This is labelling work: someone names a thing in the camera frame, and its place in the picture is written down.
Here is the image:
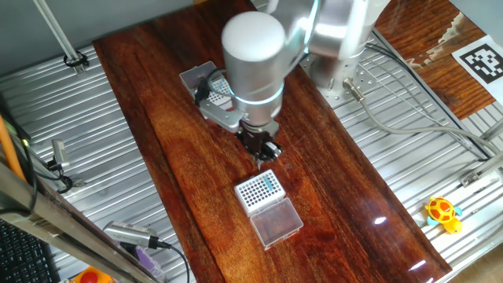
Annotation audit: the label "worn brown wooden board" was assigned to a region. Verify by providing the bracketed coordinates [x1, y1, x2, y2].
[373, 0, 497, 121]

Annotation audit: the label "black depth camera cable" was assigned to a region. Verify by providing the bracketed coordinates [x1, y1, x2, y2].
[156, 240, 191, 283]

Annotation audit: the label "black pole clamp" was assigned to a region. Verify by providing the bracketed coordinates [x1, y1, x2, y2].
[63, 50, 90, 68]

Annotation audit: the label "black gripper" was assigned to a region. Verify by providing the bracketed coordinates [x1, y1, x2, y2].
[234, 120, 284, 164]

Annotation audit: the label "white pipette tip holder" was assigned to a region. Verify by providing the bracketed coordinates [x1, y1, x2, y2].
[179, 61, 233, 115]
[233, 168, 304, 251]

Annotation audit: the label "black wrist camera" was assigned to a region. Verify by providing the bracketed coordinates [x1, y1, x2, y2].
[194, 76, 212, 108]

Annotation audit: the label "silver depth camera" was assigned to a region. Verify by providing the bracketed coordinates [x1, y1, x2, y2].
[102, 220, 160, 251]

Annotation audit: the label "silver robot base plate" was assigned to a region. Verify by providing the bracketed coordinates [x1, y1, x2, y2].
[302, 54, 380, 109]

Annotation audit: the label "purple pipette tip box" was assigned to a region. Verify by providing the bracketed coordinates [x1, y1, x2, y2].
[131, 243, 168, 282]

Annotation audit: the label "aluminium profile bracket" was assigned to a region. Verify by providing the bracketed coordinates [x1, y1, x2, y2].
[459, 117, 503, 188]

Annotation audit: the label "small silver mounted camera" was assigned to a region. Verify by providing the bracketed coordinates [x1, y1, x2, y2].
[51, 139, 71, 169]

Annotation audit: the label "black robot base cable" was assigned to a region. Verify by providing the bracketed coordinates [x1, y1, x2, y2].
[367, 41, 492, 161]

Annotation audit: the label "black keyboard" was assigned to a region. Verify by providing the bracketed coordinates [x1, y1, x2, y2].
[0, 219, 62, 283]

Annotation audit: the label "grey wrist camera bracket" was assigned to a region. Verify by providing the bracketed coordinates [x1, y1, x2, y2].
[197, 97, 248, 134]

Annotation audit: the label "steel frame beam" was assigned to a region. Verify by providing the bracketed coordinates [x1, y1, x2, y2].
[0, 159, 158, 283]

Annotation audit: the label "orange box red button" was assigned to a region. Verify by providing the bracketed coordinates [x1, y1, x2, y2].
[70, 266, 115, 283]

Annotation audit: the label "large brown wooden board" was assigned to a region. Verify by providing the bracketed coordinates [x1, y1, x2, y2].
[92, 0, 453, 283]

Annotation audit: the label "orange tube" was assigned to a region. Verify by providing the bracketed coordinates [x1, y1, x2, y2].
[0, 116, 25, 182]

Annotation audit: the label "yellow orange toy turtle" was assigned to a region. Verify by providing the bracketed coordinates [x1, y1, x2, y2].
[424, 195, 464, 235]

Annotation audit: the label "grey cable metal connector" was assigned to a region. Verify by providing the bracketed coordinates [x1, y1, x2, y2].
[342, 77, 503, 156]

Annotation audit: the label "aluminium pole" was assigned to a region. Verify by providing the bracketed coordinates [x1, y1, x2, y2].
[32, 0, 88, 76]

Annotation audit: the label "white fiducial tag paper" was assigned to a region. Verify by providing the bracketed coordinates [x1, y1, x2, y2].
[451, 34, 503, 107]

